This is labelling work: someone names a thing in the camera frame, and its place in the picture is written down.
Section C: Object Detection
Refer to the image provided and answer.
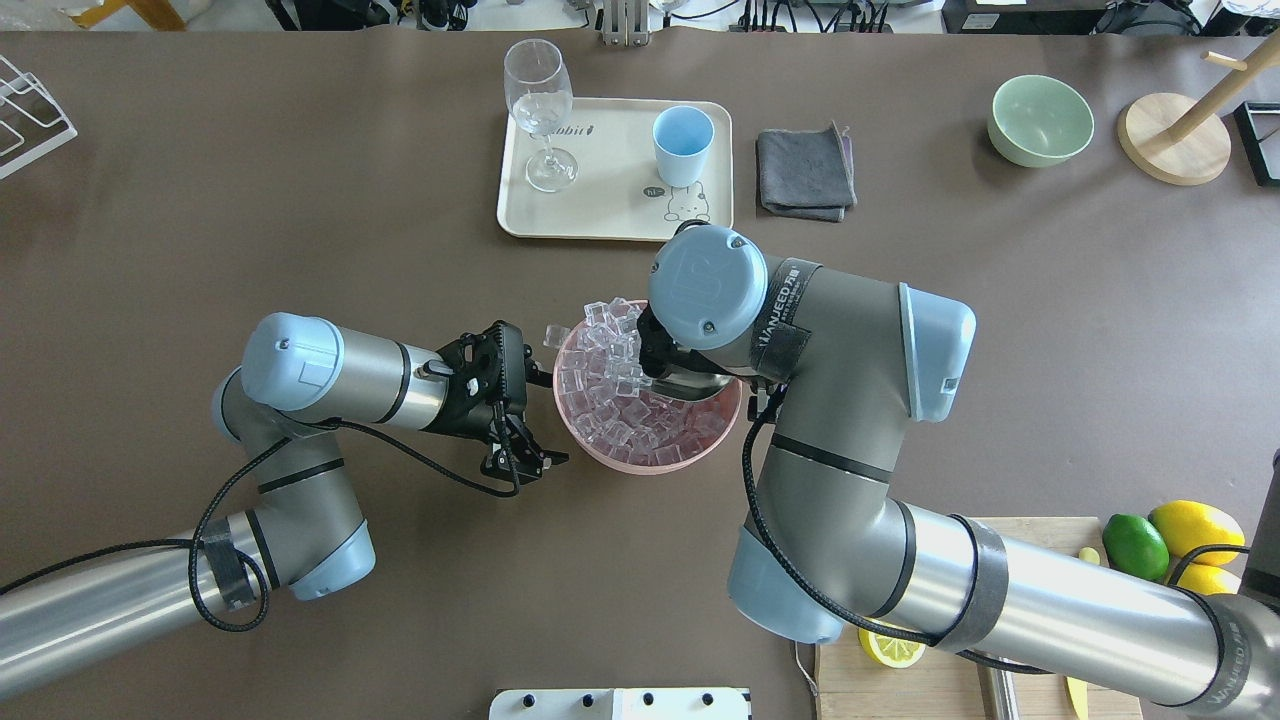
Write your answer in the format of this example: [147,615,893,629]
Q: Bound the wooden cup tree stand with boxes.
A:
[1116,33,1279,186]

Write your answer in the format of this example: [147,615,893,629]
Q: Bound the light blue cup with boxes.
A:
[652,105,716,187]

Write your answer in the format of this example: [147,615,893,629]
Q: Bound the clear plastic ice cubes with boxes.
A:
[543,299,730,466]

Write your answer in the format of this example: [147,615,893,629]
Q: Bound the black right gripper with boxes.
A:
[636,305,687,386]

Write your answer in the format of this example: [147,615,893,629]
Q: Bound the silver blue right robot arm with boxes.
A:
[646,222,1277,719]

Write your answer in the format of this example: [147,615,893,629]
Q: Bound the white wire cup rack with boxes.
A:
[1,56,78,179]

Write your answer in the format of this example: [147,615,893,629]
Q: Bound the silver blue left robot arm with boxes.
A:
[3,313,566,700]

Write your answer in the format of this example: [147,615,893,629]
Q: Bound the half lemon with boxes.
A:
[858,628,929,670]

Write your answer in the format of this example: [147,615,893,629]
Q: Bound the green lime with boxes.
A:
[1102,514,1171,582]

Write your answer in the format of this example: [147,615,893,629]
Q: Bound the grey folded cloth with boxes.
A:
[756,123,858,223]

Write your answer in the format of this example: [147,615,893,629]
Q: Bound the cream rabbit serving tray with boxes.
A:
[495,97,735,242]

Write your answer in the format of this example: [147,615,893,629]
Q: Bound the silver metal ice scoop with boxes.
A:
[649,348,739,402]

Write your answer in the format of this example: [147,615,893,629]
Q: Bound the bamboo cutting board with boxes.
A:
[814,518,1143,719]

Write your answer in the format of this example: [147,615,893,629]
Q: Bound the yellow lemon upper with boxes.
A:
[1147,498,1245,569]

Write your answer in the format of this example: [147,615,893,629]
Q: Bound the clear wine glass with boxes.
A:
[503,38,579,193]

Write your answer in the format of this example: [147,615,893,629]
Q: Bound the yellow lemon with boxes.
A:
[1147,498,1245,569]
[1175,562,1242,596]

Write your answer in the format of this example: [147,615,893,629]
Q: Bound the steel muddler black tip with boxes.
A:
[978,665,1021,720]

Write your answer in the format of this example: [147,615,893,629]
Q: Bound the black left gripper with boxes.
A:
[425,320,570,486]

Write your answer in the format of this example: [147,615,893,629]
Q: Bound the black tray with glasses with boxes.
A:
[1231,101,1279,190]

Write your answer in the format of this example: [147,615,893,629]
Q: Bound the yellow plastic knife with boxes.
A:
[1064,546,1101,720]

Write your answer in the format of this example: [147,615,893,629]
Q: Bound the pink bowl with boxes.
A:
[552,300,744,475]

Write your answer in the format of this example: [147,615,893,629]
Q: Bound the light green bowl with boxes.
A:
[987,76,1094,168]

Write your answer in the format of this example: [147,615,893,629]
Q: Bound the yellow lemon lower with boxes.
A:
[1175,562,1242,596]

